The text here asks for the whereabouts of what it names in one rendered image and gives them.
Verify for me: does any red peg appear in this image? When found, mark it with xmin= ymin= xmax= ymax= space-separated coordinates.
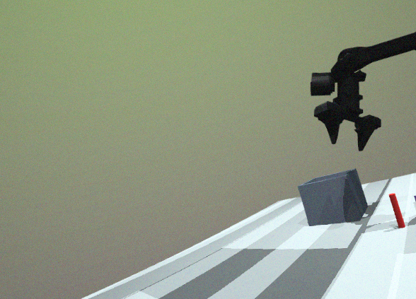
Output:
xmin=389 ymin=193 xmax=405 ymax=228

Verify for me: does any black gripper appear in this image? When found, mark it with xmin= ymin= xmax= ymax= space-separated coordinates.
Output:
xmin=314 ymin=89 xmax=381 ymax=151

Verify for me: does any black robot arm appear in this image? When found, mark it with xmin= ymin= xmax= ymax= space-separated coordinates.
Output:
xmin=311 ymin=32 xmax=416 ymax=96

